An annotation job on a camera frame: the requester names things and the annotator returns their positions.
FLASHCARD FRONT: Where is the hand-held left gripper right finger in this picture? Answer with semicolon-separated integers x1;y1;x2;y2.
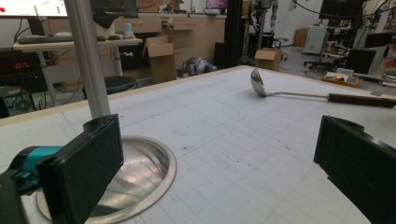
313;115;396;224

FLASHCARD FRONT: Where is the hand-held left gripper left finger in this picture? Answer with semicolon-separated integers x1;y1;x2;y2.
11;113;125;224

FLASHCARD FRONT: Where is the steel ladle with wooden handle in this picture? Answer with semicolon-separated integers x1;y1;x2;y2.
249;67;396;109

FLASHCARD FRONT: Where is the stainless steel bowl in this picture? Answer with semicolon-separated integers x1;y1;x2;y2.
35;134;177;224

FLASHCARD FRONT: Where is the yellow tray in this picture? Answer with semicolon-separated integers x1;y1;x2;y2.
320;72;364;89

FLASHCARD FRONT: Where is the black round stool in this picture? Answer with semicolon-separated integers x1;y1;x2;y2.
81;76;138;98

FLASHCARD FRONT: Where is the silver metal pole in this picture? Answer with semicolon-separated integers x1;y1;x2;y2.
64;0;112;119

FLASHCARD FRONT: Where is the black flat panel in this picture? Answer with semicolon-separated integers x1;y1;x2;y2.
344;48;378;76

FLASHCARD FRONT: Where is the black device with red display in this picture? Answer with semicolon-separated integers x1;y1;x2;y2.
0;50;42;79

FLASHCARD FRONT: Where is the light wooden desk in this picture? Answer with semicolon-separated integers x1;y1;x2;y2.
12;37;144;106

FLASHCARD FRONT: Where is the dark keyboard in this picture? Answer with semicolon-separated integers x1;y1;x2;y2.
17;35;75;45

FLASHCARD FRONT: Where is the open tall cardboard box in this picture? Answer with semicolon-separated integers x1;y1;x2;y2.
142;35;177;85

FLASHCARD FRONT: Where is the white square cabinet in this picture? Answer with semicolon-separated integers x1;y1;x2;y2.
303;25;328;55

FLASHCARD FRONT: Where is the small cardboard box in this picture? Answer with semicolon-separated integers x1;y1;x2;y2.
254;47;283;72

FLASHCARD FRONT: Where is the pale teal bottle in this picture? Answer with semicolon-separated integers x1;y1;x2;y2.
123;21;135;40

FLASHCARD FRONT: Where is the grey robot shell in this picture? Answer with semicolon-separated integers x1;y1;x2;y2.
177;56;218;78

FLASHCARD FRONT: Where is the bright computer monitor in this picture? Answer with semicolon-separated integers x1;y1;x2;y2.
0;0;68;19

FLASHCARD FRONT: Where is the black upright column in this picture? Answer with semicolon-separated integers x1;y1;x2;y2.
222;0;244;70

